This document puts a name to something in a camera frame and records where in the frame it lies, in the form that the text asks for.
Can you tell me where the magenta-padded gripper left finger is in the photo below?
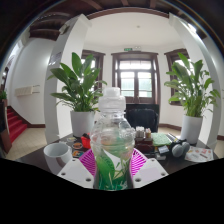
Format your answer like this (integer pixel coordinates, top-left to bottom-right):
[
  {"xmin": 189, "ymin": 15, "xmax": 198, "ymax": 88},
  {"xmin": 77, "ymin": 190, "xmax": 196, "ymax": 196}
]
[{"xmin": 57, "ymin": 148, "xmax": 98, "ymax": 190}]

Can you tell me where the printed paper leaflet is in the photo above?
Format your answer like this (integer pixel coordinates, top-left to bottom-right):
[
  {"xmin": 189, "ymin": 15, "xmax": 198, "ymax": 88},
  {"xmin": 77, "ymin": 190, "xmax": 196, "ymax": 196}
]
[{"xmin": 184, "ymin": 145, "xmax": 214, "ymax": 163}]

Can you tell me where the white mug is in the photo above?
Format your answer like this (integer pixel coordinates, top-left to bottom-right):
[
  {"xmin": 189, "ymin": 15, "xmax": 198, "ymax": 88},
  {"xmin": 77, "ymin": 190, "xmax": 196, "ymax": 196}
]
[{"xmin": 43, "ymin": 142, "xmax": 73, "ymax": 175}]

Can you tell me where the clear bottle with green label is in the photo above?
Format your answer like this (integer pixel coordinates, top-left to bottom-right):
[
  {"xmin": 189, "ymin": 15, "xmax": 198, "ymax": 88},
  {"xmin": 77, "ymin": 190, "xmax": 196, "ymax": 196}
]
[{"xmin": 89, "ymin": 87, "xmax": 136, "ymax": 192}]

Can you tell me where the green plant in white pot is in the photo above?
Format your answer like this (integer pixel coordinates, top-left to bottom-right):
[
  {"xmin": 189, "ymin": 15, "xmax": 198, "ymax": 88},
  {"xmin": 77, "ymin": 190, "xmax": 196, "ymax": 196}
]
[
  {"xmin": 46, "ymin": 52, "xmax": 108, "ymax": 138},
  {"xmin": 163, "ymin": 52, "xmax": 222, "ymax": 145}
]

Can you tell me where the black chair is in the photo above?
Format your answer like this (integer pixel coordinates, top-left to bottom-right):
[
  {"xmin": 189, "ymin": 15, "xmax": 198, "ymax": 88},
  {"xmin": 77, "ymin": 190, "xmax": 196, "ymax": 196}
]
[{"xmin": 125, "ymin": 103, "xmax": 160, "ymax": 133}]

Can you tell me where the red box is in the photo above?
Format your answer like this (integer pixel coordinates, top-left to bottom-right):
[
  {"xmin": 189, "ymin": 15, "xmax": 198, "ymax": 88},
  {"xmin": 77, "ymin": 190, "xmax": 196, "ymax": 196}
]
[{"xmin": 80, "ymin": 133, "xmax": 93, "ymax": 149}]

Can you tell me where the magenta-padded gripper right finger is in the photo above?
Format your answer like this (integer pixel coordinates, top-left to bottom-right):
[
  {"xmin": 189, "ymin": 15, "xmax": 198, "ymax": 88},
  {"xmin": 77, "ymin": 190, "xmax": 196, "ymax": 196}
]
[{"xmin": 129, "ymin": 148, "xmax": 169, "ymax": 190}]

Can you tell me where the brown glazed double door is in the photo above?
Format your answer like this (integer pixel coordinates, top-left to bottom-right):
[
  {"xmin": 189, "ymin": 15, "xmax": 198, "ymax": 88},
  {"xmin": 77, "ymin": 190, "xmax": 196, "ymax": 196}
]
[{"xmin": 111, "ymin": 51, "xmax": 161, "ymax": 105}]

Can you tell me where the dark grey rounded device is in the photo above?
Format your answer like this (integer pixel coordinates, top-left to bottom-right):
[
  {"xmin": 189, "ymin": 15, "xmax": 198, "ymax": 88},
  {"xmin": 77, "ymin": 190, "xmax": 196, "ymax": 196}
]
[{"xmin": 168, "ymin": 139, "xmax": 191, "ymax": 158}]

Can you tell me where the brown framed window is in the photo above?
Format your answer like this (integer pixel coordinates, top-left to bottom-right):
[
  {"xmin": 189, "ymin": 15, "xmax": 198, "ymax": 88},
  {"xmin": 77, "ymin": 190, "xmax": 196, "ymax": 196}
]
[
  {"xmin": 164, "ymin": 48, "xmax": 191, "ymax": 106},
  {"xmin": 81, "ymin": 49, "xmax": 106, "ymax": 91}
]

